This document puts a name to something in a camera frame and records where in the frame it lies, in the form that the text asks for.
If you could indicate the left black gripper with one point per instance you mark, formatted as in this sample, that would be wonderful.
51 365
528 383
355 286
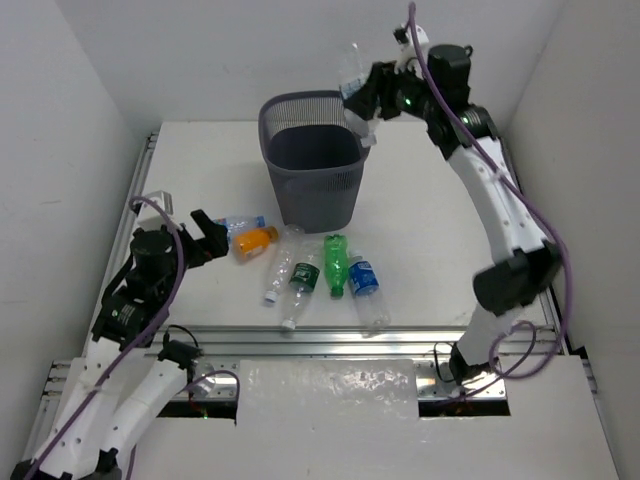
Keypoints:
198 245

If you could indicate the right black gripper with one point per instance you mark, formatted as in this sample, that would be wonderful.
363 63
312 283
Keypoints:
377 90

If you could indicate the clear bottle white green label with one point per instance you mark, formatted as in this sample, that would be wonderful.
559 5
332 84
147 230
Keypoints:
352 77

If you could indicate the green plastic bottle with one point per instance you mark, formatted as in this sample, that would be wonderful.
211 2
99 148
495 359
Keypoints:
335 264

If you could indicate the clear bottle blue label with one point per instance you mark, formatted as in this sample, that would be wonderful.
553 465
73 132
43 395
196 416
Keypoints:
369 300

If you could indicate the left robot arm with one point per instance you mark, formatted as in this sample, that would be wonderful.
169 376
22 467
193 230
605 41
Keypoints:
98 428

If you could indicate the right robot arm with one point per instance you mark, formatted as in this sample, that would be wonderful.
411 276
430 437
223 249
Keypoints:
525 261

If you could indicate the grey mesh waste bin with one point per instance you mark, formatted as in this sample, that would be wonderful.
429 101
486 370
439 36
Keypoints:
315 162

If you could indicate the clear bottle colourful label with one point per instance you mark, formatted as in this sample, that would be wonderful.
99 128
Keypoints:
237 225

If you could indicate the orange juice bottle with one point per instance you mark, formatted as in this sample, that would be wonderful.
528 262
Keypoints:
254 242

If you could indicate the clear bottle white cap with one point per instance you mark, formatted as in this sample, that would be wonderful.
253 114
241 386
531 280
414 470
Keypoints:
279 273

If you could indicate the clear bottle dark green label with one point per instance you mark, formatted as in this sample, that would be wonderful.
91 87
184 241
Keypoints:
301 284

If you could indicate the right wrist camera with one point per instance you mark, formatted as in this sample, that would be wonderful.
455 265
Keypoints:
403 36

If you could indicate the left aluminium side rail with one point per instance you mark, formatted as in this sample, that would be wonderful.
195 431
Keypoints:
141 169

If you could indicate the aluminium side rail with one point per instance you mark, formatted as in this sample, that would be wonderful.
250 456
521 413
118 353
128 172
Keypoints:
141 169
565 310

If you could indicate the aluminium front rail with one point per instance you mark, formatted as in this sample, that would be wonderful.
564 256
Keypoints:
224 347

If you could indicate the right aluminium side rail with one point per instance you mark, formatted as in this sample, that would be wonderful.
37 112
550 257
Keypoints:
565 310

